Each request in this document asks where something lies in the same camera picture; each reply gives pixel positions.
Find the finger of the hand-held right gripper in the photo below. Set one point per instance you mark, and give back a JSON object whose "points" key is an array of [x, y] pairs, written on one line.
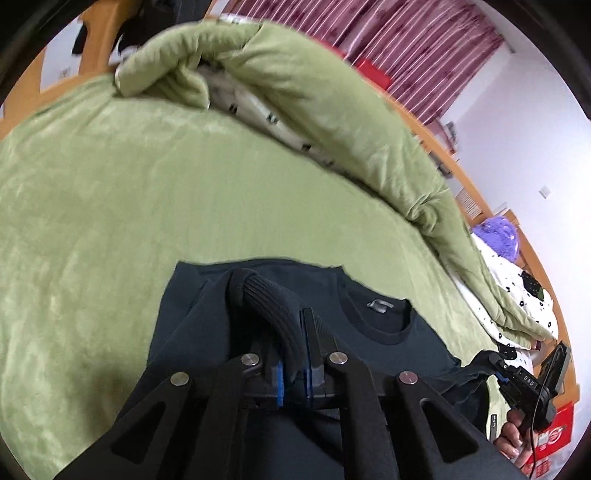
{"points": [[495, 362]]}

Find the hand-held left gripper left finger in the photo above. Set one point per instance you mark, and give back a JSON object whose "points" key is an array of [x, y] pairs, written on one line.
{"points": [[278, 379]]}

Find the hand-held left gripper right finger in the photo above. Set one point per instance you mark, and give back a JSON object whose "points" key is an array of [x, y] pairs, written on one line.
{"points": [[308, 374]]}

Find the dark navy sweatshirt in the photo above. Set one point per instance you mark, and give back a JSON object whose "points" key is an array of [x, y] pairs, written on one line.
{"points": [[369, 327]]}

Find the person's right hand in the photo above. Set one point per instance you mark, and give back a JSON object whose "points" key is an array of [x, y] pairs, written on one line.
{"points": [[510, 438]]}

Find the red printed box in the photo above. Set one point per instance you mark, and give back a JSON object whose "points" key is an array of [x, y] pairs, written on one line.
{"points": [[561, 424]]}

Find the purple plush toy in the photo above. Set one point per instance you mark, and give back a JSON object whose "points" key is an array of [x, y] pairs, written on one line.
{"points": [[496, 236]]}

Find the white ribbed panel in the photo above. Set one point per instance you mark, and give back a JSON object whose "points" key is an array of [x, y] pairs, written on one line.
{"points": [[468, 204]]}

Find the grey clutter pile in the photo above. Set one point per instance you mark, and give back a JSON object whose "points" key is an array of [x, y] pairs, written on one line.
{"points": [[450, 136]]}

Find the green bed sheet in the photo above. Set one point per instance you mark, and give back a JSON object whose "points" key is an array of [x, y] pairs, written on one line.
{"points": [[115, 207]]}

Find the green comforter with floral underside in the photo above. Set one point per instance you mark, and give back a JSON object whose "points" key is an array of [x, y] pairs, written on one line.
{"points": [[300, 83]]}

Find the red box by curtain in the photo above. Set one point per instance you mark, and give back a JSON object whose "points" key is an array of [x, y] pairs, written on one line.
{"points": [[374, 76]]}

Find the maroon striped curtain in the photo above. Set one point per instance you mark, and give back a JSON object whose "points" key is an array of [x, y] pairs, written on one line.
{"points": [[415, 46]]}

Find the dark jacket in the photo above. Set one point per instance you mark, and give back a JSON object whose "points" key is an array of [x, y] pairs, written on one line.
{"points": [[134, 37]]}

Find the white wall socket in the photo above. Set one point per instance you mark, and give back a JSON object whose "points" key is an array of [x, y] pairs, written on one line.
{"points": [[545, 191]]}

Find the wooden bed frame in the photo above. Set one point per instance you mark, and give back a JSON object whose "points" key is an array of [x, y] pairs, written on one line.
{"points": [[55, 85]]}

